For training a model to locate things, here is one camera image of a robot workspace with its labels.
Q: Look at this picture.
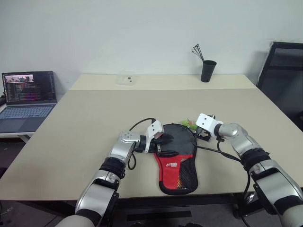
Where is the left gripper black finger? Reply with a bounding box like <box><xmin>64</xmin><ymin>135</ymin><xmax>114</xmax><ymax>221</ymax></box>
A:
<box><xmin>161</xmin><ymin>133</ymin><xmax>176</xmax><ymax>144</ymax></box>
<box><xmin>158</xmin><ymin>151</ymin><xmax>178</xmax><ymax>158</ymax></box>

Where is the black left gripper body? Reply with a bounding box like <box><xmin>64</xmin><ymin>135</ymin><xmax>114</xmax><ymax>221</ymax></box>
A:
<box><xmin>148</xmin><ymin>136</ymin><xmax>166</xmax><ymax>154</ymax></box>

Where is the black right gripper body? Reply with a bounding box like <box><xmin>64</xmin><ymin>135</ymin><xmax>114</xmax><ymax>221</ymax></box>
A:
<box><xmin>195</xmin><ymin>128</ymin><xmax>212</xmax><ymax>142</ymax></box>

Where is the black red paddle case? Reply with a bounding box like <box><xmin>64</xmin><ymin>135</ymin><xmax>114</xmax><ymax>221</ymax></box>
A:
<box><xmin>153</xmin><ymin>122</ymin><xmax>199</xmax><ymax>196</ymax></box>

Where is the green yellow feather toy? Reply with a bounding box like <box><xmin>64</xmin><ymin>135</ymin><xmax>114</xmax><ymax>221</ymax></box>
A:
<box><xmin>181</xmin><ymin>117</ymin><xmax>198</xmax><ymax>130</ymax></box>

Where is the black plastic cup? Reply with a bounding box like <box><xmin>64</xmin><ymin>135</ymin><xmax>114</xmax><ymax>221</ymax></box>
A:
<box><xmin>200</xmin><ymin>60</ymin><xmax>217</xmax><ymax>83</ymax></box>

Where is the clear plastic tray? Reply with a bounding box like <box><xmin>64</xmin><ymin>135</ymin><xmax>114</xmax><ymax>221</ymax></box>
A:
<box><xmin>115</xmin><ymin>70</ymin><xmax>139</xmax><ymax>86</ymax></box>

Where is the black mesh office chair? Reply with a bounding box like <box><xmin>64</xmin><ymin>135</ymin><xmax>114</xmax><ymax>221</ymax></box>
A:
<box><xmin>257</xmin><ymin>41</ymin><xmax>303</xmax><ymax>133</ymax></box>

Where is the open grey laptop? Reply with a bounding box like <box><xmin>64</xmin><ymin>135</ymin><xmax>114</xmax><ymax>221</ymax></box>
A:
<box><xmin>0</xmin><ymin>70</ymin><xmax>58</xmax><ymax>133</ymax></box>

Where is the white side table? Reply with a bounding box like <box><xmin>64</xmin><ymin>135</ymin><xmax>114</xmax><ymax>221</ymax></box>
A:
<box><xmin>0</xmin><ymin>129</ymin><xmax>38</xmax><ymax>144</ymax></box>

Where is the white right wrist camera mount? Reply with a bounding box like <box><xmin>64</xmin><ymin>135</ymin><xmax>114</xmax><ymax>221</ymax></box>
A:
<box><xmin>195</xmin><ymin>113</ymin><xmax>223</xmax><ymax>139</ymax></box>

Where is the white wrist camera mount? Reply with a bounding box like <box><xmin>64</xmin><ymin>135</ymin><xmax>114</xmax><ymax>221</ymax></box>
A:
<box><xmin>144</xmin><ymin>120</ymin><xmax>164</xmax><ymax>153</ymax></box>
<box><xmin>195</xmin><ymin>113</ymin><xmax>223</xmax><ymax>139</ymax></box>

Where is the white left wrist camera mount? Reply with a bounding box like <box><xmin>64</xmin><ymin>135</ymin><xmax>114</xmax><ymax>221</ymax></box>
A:
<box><xmin>144</xmin><ymin>120</ymin><xmax>164</xmax><ymax>153</ymax></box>

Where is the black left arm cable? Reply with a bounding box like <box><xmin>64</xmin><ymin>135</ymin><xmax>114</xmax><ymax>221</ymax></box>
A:
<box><xmin>127</xmin><ymin>117</ymin><xmax>156</xmax><ymax>170</ymax></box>

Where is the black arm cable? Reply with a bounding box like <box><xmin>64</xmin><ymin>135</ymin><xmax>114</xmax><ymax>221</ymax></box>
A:
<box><xmin>127</xmin><ymin>117</ymin><xmax>156</xmax><ymax>170</ymax></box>
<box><xmin>193</xmin><ymin>129</ymin><xmax>251</xmax><ymax>227</ymax></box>

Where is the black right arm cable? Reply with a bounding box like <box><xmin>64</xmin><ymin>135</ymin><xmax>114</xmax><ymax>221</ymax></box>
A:
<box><xmin>193</xmin><ymin>129</ymin><xmax>251</xmax><ymax>227</ymax></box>

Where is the black table frame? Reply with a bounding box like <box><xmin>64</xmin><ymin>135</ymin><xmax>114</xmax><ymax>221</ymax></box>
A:
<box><xmin>0</xmin><ymin>191</ymin><xmax>251</xmax><ymax>219</ymax></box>

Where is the black cable tie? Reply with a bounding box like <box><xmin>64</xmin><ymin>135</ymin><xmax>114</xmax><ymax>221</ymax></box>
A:
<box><xmin>196</xmin><ymin>43</ymin><xmax>206</xmax><ymax>61</ymax></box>
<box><xmin>194</xmin><ymin>44</ymin><xmax>206</xmax><ymax>61</ymax></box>
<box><xmin>192</xmin><ymin>46</ymin><xmax>205</xmax><ymax>61</ymax></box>
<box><xmin>191</xmin><ymin>50</ymin><xmax>205</xmax><ymax>61</ymax></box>

